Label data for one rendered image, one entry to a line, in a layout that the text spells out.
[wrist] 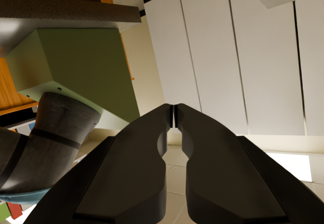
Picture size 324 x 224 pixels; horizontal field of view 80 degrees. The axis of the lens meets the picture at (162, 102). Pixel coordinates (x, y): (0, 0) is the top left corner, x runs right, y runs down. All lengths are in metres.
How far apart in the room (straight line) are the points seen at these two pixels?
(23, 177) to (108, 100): 0.23
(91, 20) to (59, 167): 0.32
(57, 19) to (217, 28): 2.45
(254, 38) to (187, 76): 1.00
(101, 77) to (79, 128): 0.13
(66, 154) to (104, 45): 0.27
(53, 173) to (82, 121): 0.12
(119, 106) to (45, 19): 0.24
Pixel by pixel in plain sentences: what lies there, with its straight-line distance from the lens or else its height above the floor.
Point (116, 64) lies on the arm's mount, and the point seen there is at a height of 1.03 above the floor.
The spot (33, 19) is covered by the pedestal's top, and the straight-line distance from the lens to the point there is 0.40.
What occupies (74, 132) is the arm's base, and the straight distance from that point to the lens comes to 0.50.
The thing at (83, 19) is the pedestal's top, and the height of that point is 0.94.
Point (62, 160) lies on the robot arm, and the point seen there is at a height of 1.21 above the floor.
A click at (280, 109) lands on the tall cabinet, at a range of 2.74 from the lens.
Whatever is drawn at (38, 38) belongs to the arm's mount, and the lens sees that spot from 0.44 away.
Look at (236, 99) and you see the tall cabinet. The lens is 2.77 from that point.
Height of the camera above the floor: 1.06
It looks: 10 degrees up
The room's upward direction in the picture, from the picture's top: 167 degrees clockwise
